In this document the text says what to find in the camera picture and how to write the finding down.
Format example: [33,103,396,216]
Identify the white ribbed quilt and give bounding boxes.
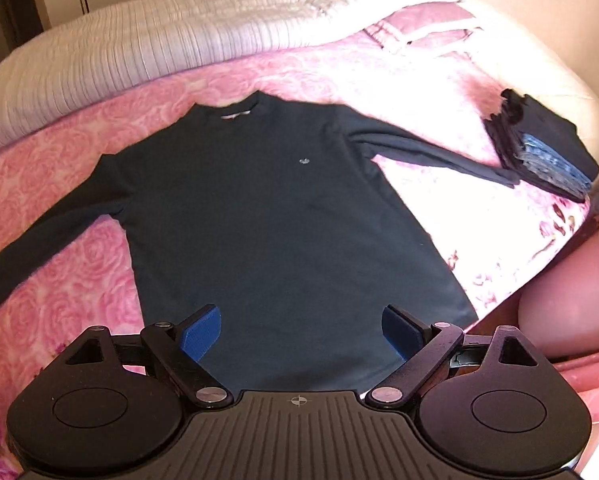
[0,0,467,158]

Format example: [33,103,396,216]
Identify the pink rounded object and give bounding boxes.
[517,217,599,361]

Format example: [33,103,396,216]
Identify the beige headboard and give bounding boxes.
[394,0,599,171]

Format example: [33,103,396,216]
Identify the folded blue jeans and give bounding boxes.
[517,132,593,193]

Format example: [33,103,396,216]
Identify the folded black garment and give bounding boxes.
[484,89,599,204]

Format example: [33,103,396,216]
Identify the pink pillow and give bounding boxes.
[362,0,485,56]

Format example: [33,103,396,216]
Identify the dark green sweatshirt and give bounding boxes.
[0,91,520,396]

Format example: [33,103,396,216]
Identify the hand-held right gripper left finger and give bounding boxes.
[64,304,230,408]

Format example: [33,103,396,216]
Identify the pink floral blanket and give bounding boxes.
[0,35,599,480]

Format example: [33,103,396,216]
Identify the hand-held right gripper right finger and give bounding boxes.
[367,305,543,405]

